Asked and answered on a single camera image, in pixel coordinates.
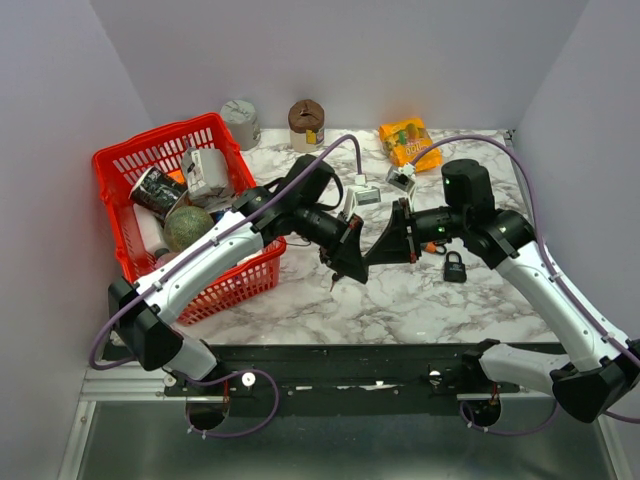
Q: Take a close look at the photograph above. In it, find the black mounting rail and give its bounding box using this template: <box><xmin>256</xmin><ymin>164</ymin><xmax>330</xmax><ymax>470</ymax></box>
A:
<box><xmin>159</xmin><ymin>343</ymin><xmax>566</xmax><ymax>416</ymax></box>

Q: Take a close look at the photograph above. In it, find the green melon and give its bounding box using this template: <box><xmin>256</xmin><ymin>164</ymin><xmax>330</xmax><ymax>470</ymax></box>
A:
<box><xmin>163</xmin><ymin>205</ymin><xmax>215</xmax><ymax>252</ymax></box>

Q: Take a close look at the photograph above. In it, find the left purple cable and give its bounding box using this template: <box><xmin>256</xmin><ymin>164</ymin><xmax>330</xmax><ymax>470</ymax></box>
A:
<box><xmin>88</xmin><ymin>134</ymin><xmax>366</xmax><ymax>371</ymax></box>

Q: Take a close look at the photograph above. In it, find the grey marbled cylinder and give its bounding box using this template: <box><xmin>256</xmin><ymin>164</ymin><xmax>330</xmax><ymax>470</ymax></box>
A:
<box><xmin>220</xmin><ymin>100</ymin><xmax>261</xmax><ymax>151</ymax></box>

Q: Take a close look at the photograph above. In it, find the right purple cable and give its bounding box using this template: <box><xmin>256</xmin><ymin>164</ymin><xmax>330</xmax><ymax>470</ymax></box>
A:
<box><xmin>409</xmin><ymin>134</ymin><xmax>640</xmax><ymax>425</ymax></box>

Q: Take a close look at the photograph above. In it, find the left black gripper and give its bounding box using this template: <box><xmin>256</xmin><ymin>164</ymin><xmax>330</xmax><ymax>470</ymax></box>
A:
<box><xmin>294</xmin><ymin>201</ymin><xmax>369</xmax><ymax>283</ymax></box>

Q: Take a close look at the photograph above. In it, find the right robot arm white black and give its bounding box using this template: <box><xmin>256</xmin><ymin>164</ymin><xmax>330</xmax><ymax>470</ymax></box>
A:
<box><xmin>365</xmin><ymin>159</ymin><xmax>639</xmax><ymax>423</ymax></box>

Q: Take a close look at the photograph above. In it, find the orange padlock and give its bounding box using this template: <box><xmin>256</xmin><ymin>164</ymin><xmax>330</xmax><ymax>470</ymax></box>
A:
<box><xmin>422</xmin><ymin>242</ymin><xmax>447</xmax><ymax>256</ymax></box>

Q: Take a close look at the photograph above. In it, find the grey white carton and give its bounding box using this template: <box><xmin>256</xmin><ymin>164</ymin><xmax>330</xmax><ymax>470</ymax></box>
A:
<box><xmin>181</xmin><ymin>147</ymin><xmax>235</xmax><ymax>210</ymax></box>

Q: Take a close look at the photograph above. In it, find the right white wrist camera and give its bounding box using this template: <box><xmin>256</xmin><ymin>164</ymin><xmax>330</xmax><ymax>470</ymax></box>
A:
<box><xmin>386</xmin><ymin>163</ymin><xmax>416</xmax><ymax>202</ymax></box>

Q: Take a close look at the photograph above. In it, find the brown lidded white jar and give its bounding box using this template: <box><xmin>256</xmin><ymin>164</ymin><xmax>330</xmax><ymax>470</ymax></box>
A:
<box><xmin>287</xmin><ymin>99</ymin><xmax>325</xmax><ymax>153</ymax></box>

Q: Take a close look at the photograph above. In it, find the black padlock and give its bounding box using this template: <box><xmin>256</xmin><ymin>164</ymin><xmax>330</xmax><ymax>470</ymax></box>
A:
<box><xmin>443</xmin><ymin>251</ymin><xmax>467</xmax><ymax>283</ymax></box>

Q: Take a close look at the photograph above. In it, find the purple cable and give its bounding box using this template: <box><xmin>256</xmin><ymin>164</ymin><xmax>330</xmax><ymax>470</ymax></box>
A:
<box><xmin>409</xmin><ymin>134</ymin><xmax>640</xmax><ymax>425</ymax></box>
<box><xmin>88</xmin><ymin>134</ymin><xmax>366</xmax><ymax>371</ymax></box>

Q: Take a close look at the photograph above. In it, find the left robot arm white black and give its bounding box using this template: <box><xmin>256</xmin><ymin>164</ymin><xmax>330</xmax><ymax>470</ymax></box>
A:
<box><xmin>108</xmin><ymin>154</ymin><xmax>368</xmax><ymax>395</ymax></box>

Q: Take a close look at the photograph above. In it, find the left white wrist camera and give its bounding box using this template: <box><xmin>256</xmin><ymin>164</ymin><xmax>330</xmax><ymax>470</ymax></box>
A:
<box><xmin>343</xmin><ymin>174</ymin><xmax>381</xmax><ymax>218</ymax></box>

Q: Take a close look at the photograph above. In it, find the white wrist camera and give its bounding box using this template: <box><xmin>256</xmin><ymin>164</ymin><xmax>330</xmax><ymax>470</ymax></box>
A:
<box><xmin>343</xmin><ymin>174</ymin><xmax>381</xmax><ymax>218</ymax></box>
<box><xmin>386</xmin><ymin>163</ymin><xmax>416</xmax><ymax>202</ymax></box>

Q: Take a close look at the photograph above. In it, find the black key bunch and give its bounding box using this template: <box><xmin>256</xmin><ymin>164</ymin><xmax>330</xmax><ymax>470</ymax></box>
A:
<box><xmin>329</xmin><ymin>273</ymin><xmax>343</xmax><ymax>291</ymax></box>

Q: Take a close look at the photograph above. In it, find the orange snack bag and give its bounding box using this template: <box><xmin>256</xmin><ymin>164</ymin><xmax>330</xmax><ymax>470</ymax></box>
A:
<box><xmin>378</xmin><ymin>117</ymin><xmax>433</xmax><ymax>167</ymax></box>

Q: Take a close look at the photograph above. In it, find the black patterned cup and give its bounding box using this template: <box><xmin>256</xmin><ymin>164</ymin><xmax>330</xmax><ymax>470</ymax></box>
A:
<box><xmin>129</xmin><ymin>166</ymin><xmax>187</xmax><ymax>222</ymax></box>

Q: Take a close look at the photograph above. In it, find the red plastic basket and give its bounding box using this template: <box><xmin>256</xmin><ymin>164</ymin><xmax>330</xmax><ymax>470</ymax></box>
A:
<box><xmin>93</xmin><ymin>113</ymin><xmax>286</xmax><ymax>326</ymax></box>

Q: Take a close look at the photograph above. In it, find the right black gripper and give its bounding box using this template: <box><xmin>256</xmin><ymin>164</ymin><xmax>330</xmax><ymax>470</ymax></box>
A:
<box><xmin>364</xmin><ymin>198</ymin><xmax>467</xmax><ymax>265</ymax></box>

